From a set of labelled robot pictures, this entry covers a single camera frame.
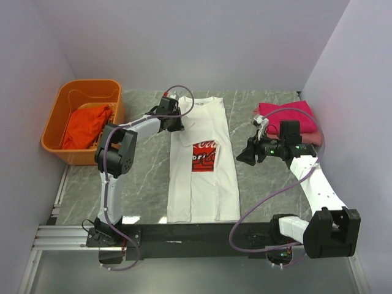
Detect black base crossbar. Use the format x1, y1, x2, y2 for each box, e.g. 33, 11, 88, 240
86, 223, 265, 264

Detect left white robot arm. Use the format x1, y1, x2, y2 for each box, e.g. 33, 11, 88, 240
89, 93, 184, 246

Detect white printed t-shirt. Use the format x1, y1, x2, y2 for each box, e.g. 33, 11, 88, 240
167, 96, 240, 223

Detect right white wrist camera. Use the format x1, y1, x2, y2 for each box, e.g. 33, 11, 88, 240
252, 115, 269, 141

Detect aluminium frame rail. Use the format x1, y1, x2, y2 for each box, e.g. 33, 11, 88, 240
20, 157, 363, 293

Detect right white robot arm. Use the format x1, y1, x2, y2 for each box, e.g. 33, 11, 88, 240
237, 115, 361, 258

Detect orange plastic laundry basket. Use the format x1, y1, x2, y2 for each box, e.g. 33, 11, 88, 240
41, 79, 125, 165

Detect folded salmon t-shirt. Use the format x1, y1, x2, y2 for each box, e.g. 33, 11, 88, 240
252, 110, 323, 146

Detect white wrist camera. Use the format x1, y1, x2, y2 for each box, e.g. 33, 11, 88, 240
252, 115, 269, 141
163, 91, 179, 100

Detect folded magenta t-shirt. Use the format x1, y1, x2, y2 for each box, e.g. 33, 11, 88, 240
258, 100, 318, 135

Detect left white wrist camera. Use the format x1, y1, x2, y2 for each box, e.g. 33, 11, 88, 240
163, 91, 179, 100

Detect orange t-shirt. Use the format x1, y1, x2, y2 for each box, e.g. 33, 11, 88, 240
62, 105, 113, 149

